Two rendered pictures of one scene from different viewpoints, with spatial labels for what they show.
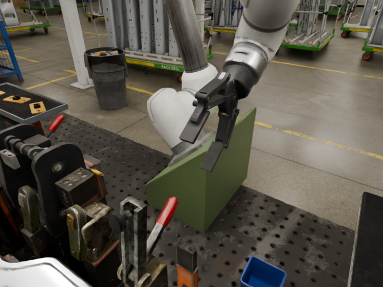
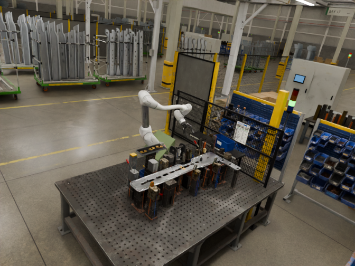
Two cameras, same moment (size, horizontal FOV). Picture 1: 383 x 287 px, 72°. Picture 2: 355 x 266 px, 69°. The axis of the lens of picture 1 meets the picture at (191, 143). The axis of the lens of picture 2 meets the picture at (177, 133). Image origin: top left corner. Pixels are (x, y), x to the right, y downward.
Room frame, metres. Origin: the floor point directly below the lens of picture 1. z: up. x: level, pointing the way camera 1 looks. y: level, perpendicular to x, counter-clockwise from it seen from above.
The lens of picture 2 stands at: (0.05, 3.23, 2.59)
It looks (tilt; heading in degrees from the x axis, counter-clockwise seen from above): 23 degrees down; 280
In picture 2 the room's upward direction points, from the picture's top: 8 degrees clockwise
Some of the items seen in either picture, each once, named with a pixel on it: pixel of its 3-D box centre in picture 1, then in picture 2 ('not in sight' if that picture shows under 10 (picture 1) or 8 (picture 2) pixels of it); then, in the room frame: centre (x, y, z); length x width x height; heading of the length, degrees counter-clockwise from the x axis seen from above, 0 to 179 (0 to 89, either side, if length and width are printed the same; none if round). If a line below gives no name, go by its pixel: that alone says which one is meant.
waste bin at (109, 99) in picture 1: (109, 79); not in sight; (3.39, 1.08, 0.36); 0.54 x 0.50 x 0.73; 146
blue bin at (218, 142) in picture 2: not in sight; (223, 142); (-0.02, -0.24, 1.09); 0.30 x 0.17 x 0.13; 139
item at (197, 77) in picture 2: not in sight; (189, 102); (0.86, -2.21, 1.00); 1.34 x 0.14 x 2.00; 146
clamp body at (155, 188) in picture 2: not in sight; (152, 202); (0.56, 1.16, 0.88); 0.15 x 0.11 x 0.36; 147
